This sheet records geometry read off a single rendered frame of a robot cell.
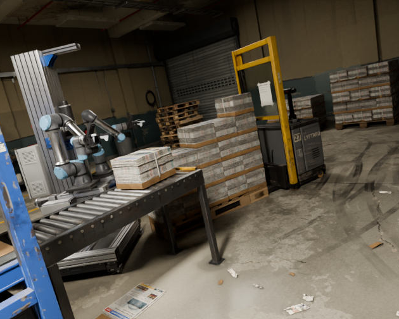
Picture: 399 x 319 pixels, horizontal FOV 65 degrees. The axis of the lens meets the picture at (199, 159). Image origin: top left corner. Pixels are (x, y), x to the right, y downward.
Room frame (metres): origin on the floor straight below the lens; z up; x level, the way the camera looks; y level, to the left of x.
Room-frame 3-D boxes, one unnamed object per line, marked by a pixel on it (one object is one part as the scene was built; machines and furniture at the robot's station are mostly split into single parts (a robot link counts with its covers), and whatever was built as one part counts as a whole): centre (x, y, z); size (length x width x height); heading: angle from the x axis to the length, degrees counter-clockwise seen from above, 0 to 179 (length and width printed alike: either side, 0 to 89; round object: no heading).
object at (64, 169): (2.63, 1.13, 1.19); 0.15 x 0.12 x 0.55; 148
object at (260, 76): (4.06, -0.94, 1.28); 0.57 x 0.01 x 0.65; 28
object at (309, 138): (4.22, -1.25, 0.40); 0.69 x 0.55 x 0.80; 28
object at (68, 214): (1.93, 0.83, 0.78); 0.47 x 0.05 x 0.05; 48
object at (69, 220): (1.88, 0.87, 0.78); 0.47 x 0.05 x 0.05; 48
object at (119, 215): (1.96, 0.46, 0.74); 1.34 x 0.05 x 0.12; 138
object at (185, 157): (3.50, 0.10, 0.42); 1.17 x 0.39 x 0.83; 118
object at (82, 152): (2.51, 0.89, 1.12); 0.11 x 0.08 x 0.11; 148
